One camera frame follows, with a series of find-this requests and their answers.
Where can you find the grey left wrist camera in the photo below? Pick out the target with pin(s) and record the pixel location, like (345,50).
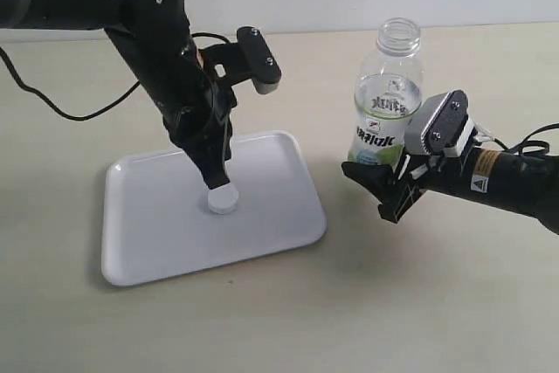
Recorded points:
(249,58)

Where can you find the white plastic tray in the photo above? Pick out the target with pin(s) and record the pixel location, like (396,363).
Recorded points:
(157,223)

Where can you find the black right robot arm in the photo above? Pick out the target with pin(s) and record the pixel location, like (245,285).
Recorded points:
(522,184)

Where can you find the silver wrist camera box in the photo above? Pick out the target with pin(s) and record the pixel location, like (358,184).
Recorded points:
(441,126)

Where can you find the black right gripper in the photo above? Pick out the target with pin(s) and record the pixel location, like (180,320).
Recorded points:
(415,175)

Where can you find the clear plastic drink bottle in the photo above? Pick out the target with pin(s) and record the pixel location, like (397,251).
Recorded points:
(387,93)

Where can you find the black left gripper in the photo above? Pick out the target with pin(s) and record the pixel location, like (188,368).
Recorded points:
(196,112)

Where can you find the white bottle cap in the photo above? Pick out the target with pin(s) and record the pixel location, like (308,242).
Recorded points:
(223,200)

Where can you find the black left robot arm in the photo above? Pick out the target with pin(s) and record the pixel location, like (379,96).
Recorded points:
(154,39)

